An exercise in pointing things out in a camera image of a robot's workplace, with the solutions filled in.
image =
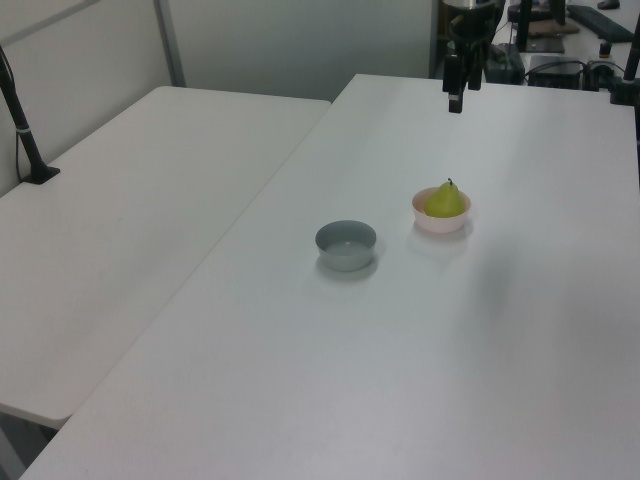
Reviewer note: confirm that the green pear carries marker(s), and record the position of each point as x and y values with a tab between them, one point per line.
444	202

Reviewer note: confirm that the pink plastic bowl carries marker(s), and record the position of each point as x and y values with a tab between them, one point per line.
440	224

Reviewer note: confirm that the grey plastic bowl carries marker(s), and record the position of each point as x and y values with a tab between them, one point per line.
346	247

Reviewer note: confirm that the black electronics box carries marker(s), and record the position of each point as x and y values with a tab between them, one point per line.
557	74

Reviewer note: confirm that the black camera stand with base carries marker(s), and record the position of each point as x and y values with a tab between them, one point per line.
24	135

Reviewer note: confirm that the black keyboard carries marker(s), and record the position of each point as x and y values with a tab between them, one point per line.
600	21

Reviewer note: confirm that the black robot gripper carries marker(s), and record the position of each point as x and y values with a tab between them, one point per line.
472	22

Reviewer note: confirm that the black clamped camera pole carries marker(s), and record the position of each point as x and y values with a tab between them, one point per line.
627	75

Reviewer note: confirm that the dark green black case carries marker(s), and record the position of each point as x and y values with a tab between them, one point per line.
506	62

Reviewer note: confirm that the brown board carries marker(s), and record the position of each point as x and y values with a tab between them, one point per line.
552	29

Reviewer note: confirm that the red emergency stop button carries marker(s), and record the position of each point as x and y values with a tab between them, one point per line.
605	49

